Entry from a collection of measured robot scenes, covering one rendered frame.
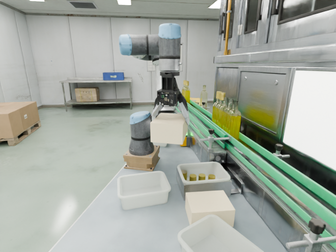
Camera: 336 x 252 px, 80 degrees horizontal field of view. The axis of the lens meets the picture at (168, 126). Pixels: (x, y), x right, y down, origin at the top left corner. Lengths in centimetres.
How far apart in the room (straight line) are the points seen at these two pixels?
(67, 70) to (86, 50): 88
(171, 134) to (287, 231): 49
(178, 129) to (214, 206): 32
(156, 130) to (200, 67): 656
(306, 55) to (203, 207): 69
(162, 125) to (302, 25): 72
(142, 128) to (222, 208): 58
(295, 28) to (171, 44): 60
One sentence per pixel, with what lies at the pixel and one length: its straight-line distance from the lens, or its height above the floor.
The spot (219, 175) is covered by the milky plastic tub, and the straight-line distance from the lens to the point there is 107.
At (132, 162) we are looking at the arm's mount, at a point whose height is 80.
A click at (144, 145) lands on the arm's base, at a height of 89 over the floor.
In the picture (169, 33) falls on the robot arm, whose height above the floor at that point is 142.
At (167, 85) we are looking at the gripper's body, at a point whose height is 126.
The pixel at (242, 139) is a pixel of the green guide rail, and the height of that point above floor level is 94.
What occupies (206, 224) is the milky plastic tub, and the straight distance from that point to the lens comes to 78.
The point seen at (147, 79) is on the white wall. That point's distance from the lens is 693.
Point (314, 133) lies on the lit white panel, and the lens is 91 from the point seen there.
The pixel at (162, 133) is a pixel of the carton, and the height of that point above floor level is 109.
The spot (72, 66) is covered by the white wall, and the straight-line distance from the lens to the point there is 720.
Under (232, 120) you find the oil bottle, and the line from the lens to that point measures 113.
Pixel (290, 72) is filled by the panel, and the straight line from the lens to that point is 101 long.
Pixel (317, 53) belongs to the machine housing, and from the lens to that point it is 93.
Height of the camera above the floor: 133
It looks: 17 degrees down
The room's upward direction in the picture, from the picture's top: straight up
